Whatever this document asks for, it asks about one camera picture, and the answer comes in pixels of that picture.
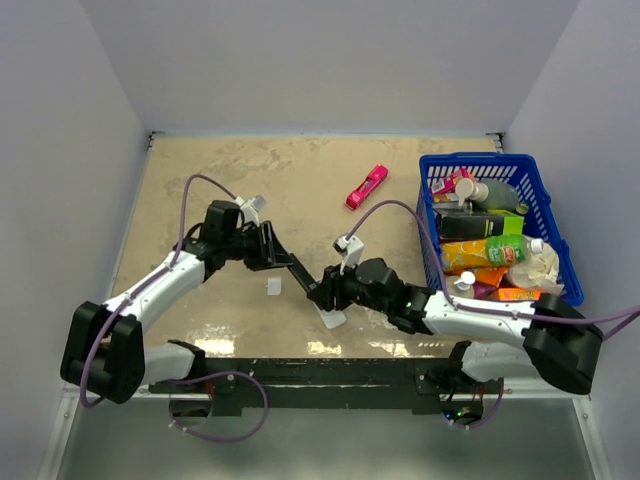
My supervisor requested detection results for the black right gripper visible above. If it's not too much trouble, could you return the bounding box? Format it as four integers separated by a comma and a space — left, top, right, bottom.
309, 256, 391, 315

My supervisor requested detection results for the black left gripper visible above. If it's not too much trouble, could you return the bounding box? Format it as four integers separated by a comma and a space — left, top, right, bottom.
223, 220, 294, 271

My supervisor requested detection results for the white battery cover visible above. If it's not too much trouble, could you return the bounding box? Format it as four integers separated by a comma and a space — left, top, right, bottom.
267, 277, 282, 296

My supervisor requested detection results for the white remote control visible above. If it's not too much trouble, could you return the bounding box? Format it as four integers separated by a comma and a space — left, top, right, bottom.
317, 308, 347, 330

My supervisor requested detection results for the black remote control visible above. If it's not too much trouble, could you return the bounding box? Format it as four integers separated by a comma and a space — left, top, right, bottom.
287, 253, 317, 294

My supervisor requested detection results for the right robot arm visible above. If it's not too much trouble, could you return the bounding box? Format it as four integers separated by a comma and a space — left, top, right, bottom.
307, 258, 604, 395

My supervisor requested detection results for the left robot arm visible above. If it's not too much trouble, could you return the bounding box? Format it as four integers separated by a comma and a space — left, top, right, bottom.
60, 195, 292, 404

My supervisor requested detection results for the small white cap bottle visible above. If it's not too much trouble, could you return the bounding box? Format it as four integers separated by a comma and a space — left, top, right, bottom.
446, 271, 476, 299

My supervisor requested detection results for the black green carton box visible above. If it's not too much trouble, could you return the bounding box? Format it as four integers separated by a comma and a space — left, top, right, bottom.
435, 209, 524, 241

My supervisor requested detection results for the pink snack box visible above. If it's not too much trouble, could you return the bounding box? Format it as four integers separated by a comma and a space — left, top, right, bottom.
431, 167, 476, 195

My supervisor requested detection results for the orange snack packet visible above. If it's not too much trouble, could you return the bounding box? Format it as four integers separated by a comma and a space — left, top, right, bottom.
445, 267, 542, 303

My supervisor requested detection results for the orange juice bottle green label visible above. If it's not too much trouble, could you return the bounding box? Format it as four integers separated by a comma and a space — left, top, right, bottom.
441, 234, 545, 272

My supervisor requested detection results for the grey bottle beige cap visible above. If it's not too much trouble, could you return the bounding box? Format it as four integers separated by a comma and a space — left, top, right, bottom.
454, 178, 529, 215

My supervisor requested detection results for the blue plastic basket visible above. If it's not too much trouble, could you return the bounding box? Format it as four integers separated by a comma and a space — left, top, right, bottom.
416, 152, 584, 306

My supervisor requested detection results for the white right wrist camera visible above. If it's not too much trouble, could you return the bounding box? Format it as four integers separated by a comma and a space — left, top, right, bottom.
333, 235, 364, 274

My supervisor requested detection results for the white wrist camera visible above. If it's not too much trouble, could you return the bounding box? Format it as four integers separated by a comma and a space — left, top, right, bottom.
333, 235, 364, 274
234, 195, 266, 226

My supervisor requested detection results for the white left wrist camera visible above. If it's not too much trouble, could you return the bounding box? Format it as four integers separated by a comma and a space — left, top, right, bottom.
234, 195, 266, 226

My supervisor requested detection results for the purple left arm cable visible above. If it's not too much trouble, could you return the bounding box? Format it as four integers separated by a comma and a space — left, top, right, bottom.
78, 174, 240, 408

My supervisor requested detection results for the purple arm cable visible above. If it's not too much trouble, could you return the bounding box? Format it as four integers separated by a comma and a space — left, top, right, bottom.
78, 174, 240, 408
344, 199, 640, 342

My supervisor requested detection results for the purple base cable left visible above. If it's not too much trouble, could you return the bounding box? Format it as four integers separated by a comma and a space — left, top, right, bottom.
168, 368, 271, 443

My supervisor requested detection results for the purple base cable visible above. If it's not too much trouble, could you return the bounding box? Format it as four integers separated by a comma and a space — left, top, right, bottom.
168, 368, 271, 443
448, 374, 505, 431

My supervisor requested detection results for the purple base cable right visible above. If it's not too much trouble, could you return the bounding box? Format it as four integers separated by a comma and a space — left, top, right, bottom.
448, 374, 505, 431

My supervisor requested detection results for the aluminium frame rail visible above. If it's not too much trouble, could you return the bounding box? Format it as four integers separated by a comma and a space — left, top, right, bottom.
504, 385, 589, 400

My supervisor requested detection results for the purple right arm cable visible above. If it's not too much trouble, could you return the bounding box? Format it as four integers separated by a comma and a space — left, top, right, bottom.
344, 199, 640, 342

